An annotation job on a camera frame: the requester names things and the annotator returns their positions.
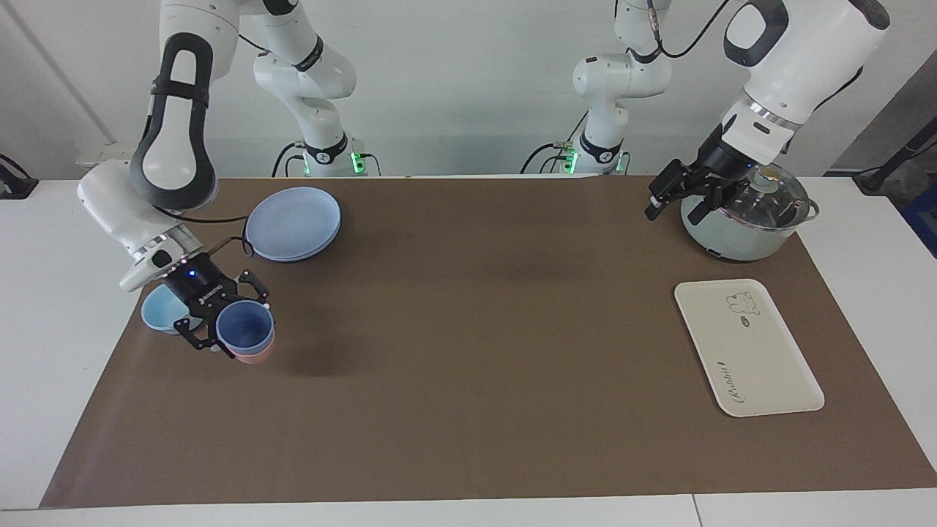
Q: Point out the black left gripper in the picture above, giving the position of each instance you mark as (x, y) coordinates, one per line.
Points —
(721, 168)

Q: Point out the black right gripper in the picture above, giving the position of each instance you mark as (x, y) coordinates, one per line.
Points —
(199, 289)

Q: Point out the blue plastic cup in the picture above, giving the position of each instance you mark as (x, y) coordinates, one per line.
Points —
(245, 326)

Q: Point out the pink plastic cup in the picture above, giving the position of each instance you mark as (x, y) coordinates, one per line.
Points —
(256, 356)

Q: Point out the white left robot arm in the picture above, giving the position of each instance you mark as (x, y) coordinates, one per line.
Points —
(798, 58)

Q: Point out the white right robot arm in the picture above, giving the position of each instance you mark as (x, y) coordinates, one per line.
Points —
(176, 146)

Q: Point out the cream tray with rabbit print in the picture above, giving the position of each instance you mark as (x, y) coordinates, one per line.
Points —
(747, 351)

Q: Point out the pale green cooking pot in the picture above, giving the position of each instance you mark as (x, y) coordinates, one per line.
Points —
(732, 238)

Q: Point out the light blue bowl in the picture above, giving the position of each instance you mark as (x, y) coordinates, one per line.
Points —
(161, 311)

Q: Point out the glass pot lid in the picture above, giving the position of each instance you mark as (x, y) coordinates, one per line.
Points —
(776, 201)

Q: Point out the pale blue plate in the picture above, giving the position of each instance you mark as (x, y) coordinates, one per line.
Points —
(293, 223)

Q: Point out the black stand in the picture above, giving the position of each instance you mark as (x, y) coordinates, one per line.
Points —
(889, 165)

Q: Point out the blue box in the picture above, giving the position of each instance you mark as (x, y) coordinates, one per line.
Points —
(924, 219)

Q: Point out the brown table mat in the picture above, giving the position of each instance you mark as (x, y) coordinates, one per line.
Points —
(468, 366)

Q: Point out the black clamp object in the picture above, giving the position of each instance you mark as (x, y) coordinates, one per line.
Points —
(15, 183)

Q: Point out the white wall power strip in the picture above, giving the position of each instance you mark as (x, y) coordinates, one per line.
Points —
(102, 155)

